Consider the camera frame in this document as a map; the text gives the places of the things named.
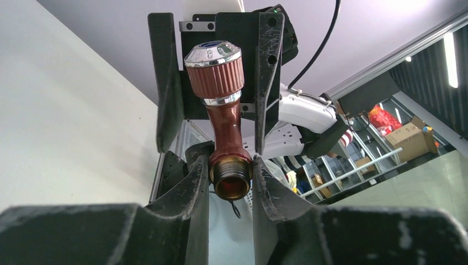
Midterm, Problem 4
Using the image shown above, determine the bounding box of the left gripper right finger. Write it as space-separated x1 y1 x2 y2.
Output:
253 156 467 264

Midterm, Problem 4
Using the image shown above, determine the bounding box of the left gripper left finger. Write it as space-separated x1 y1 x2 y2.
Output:
1 156 209 264

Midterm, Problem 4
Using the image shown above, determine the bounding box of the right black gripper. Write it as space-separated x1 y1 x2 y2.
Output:
147 4 298 155

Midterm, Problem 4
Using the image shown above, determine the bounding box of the red brown water faucet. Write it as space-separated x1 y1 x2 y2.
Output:
184 40 252 201

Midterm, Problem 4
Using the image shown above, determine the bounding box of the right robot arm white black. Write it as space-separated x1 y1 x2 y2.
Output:
147 1 347 158

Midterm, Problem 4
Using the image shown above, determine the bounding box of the red bag on shelf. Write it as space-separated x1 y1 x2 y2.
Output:
368 105 402 136

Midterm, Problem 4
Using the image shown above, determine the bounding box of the cardboard box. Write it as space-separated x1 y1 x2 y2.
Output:
385 116 438 162

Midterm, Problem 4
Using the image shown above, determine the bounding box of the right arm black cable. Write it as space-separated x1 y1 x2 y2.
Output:
287 0 342 91

